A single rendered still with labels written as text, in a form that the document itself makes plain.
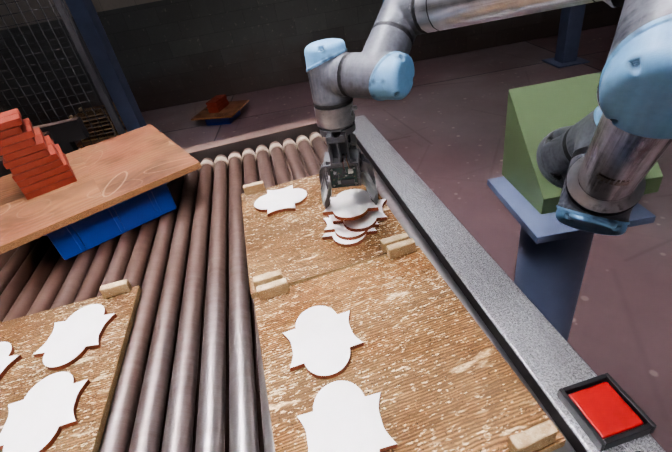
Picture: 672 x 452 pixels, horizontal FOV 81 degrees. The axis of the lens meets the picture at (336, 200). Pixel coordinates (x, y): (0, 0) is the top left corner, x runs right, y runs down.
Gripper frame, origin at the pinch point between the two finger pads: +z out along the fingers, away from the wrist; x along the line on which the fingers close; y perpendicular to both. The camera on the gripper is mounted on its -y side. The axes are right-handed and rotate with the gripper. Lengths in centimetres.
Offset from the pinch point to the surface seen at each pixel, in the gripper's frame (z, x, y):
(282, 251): 5.4, -15.8, 8.6
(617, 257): 99, 115, -80
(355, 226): 2.5, 0.8, 5.6
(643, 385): 99, 92, -14
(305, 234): 5.4, -11.3, 3.1
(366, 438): 4.6, 3.0, 48.5
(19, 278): 7, -84, 9
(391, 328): 5.5, 7.0, 30.7
